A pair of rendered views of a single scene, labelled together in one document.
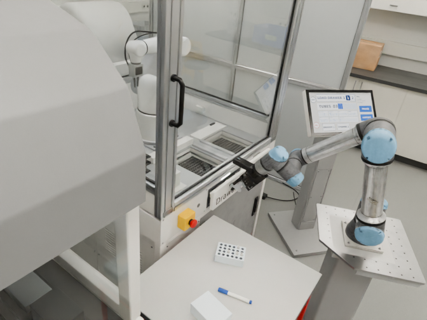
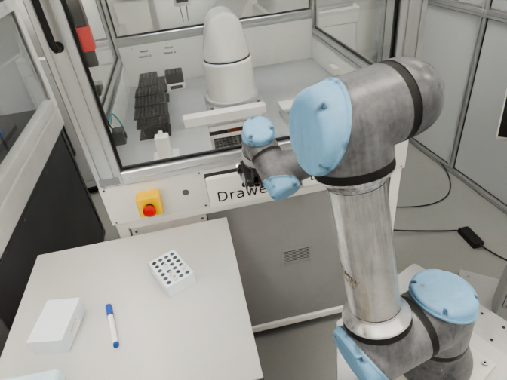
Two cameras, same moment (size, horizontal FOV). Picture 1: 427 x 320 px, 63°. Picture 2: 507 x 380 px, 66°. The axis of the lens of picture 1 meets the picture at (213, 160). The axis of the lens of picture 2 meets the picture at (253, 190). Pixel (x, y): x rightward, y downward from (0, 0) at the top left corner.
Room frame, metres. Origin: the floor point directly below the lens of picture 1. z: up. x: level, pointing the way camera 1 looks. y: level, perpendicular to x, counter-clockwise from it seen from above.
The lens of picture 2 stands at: (0.79, -0.90, 1.59)
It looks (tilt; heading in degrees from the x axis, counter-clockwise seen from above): 35 degrees down; 50
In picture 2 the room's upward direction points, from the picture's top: 7 degrees counter-clockwise
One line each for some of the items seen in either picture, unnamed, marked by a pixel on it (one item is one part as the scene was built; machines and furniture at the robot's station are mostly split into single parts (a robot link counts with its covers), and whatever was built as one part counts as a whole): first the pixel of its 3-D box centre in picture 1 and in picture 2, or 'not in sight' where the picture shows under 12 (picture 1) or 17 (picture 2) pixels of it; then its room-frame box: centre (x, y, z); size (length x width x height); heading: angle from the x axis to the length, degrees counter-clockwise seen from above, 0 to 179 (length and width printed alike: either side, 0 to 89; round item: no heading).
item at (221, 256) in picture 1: (230, 254); (171, 271); (1.10, -0.12, 0.78); 0.12 x 0.08 x 0.04; 82
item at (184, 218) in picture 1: (187, 220); (149, 203); (1.18, 0.09, 0.88); 0.07 x 0.05 x 0.07; 147
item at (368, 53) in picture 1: (361, 53); not in sight; (4.35, -1.63, 1.04); 0.41 x 0.32 x 0.28; 62
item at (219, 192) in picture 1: (228, 188); (252, 184); (1.46, -0.09, 0.87); 0.29 x 0.02 x 0.11; 147
